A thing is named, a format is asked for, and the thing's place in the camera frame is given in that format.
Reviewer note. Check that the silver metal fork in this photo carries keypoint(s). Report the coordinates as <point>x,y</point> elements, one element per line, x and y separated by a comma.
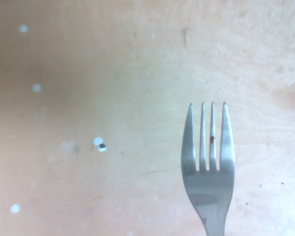
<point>209,191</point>

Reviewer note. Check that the white round paper dot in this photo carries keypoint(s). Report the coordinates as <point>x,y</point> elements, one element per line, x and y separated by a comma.
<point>23,28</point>
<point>15,208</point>
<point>97,140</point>
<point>37,87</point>

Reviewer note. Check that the white dot with black mark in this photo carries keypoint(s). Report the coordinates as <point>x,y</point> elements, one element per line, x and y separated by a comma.
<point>102,147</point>

